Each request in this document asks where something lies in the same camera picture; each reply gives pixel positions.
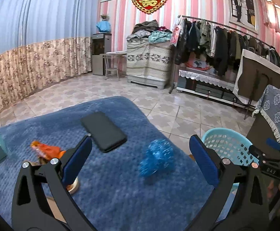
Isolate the blue plastic wrapper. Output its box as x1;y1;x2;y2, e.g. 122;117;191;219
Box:
139;139;175;178

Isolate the light blue mesh basket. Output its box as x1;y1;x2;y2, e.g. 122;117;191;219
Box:
202;127;261;190

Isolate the blue floral fringed cloth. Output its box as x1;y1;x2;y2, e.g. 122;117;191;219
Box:
252;85;280;143

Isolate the black phone case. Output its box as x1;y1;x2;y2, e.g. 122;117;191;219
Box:
81;112;127;153

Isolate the blue fuzzy table cover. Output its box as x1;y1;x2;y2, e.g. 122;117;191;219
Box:
0;96;213;230

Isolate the low tv stand lace cover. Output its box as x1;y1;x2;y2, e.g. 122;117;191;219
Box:
176;67;256;109

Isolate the clothes rack with garments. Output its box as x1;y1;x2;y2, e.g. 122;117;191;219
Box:
169;15;280;93

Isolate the pink window curtain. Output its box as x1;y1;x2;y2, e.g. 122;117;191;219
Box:
260;0;280;39

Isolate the small metal folding table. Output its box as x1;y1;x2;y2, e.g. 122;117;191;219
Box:
100;51;127;80

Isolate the framed silhouette picture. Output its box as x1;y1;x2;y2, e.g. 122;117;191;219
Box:
228;0;260;34

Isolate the blue floral curtain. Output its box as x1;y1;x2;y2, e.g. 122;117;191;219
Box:
0;0;99;111

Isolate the patterned cloth covered cabinet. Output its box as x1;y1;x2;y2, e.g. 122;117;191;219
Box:
126;38;172;89

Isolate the grey water dispenser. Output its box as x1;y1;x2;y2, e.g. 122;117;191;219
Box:
92;33;112;76

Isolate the blue covered water bottle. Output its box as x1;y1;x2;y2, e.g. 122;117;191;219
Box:
96;15;111;33

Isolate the pile of folded clothes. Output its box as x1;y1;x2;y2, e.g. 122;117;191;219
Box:
126;20;172;44

